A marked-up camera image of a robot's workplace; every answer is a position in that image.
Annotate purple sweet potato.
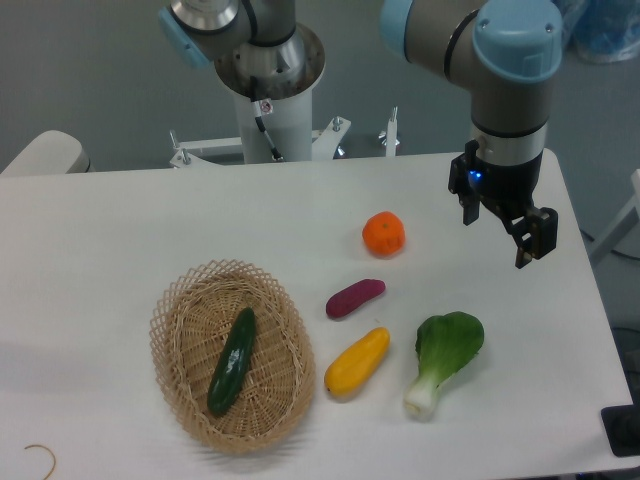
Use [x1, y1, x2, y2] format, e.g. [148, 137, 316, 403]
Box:
[325, 279, 386, 319]

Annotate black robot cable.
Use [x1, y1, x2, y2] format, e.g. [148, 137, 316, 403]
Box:
[249, 74, 285, 163]

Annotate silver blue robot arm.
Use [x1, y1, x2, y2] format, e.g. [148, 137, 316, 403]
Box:
[158, 1, 563, 267]

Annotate white table leg frame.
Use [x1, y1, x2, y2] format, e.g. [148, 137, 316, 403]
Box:
[588, 170, 639, 266]

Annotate tan rubber band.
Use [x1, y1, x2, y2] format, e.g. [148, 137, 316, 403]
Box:
[23, 444, 57, 480]

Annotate green bok choy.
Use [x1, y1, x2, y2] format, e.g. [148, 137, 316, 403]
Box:
[403, 311, 485, 421]

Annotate blue plastic bag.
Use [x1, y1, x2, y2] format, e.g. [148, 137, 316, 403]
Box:
[572, 0, 639, 64]

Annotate green cucumber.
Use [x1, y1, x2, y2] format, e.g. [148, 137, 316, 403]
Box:
[207, 307, 257, 416]

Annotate white metal base frame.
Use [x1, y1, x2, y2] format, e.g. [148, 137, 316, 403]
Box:
[169, 105, 401, 169]

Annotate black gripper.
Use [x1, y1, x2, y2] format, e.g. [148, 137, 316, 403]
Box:
[448, 140, 559, 269]

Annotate orange tangerine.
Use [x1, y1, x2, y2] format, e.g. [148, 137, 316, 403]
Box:
[362, 211, 406, 257]

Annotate woven wicker basket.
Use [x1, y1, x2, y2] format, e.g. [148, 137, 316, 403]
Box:
[150, 260, 315, 454]

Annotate black device at table edge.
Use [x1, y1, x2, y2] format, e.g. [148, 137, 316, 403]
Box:
[601, 405, 639, 457]

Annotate yellow mango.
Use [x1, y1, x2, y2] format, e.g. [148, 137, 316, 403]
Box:
[324, 327, 391, 399]

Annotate white chair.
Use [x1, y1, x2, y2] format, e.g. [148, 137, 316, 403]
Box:
[1, 130, 95, 177]

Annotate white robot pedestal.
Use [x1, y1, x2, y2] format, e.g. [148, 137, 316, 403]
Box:
[214, 24, 327, 164]

